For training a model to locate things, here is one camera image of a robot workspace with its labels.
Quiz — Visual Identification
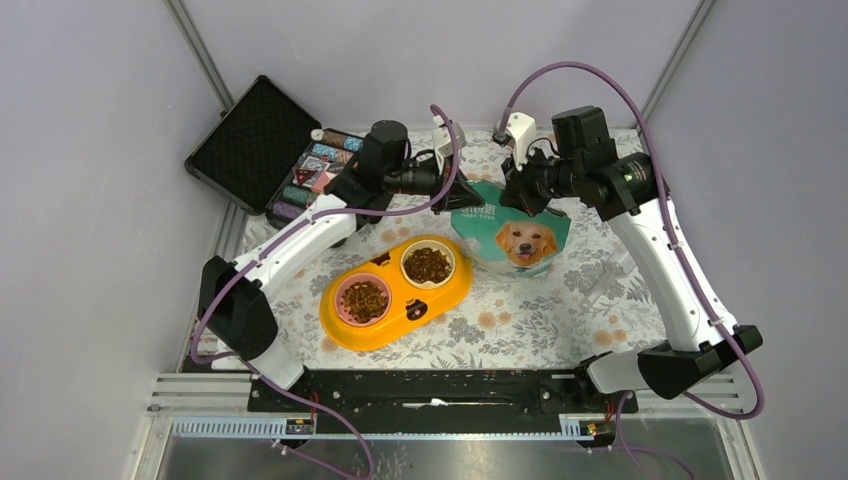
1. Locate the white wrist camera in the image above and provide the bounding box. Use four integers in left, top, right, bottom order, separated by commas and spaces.
431, 116, 467, 173
493, 112, 537, 170

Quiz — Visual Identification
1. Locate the floral table mat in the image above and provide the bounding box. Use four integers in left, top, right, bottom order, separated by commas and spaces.
211, 127, 687, 371

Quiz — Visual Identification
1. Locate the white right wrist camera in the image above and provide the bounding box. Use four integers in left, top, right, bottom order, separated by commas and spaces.
493, 112, 537, 170

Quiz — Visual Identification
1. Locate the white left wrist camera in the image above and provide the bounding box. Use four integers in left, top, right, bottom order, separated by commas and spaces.
431, 116, 467, 173

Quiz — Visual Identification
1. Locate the yellow double pet bowl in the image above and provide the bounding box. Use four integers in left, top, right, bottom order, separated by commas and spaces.
319, 235, 473, 352

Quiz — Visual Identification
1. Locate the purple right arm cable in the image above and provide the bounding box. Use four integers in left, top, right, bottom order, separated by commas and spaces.
493, 61, 766, 480

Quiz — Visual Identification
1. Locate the green dog food bag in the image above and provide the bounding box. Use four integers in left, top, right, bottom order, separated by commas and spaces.
451, 181, 571, 278

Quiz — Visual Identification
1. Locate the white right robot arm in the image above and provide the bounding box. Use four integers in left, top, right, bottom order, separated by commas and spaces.
493, 106, 763, 412

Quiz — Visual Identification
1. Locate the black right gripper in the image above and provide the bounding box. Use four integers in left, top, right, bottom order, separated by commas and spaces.
500, 141, 583, 218

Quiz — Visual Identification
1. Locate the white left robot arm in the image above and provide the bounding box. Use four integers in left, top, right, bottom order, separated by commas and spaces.
195, 116, 481, 411

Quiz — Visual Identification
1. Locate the black poker chip case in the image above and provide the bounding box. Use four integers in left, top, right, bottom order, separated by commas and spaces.
184, 74, 392, 233

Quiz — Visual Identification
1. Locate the clear plastic scoop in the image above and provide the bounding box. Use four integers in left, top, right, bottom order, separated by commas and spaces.
578, 243, 636, 312

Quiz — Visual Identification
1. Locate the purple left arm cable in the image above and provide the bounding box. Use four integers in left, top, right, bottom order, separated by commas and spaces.
190, 103, 462, 480

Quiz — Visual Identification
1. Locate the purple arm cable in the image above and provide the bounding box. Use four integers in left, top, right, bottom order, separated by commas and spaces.
190, 103, 462, 480
493, 61, 766, 480

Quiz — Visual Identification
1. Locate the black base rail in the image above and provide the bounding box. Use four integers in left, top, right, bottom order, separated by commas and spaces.
290, 369, 620, 435

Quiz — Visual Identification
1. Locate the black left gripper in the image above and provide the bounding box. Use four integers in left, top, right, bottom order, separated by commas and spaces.
384, 147, 484, 215

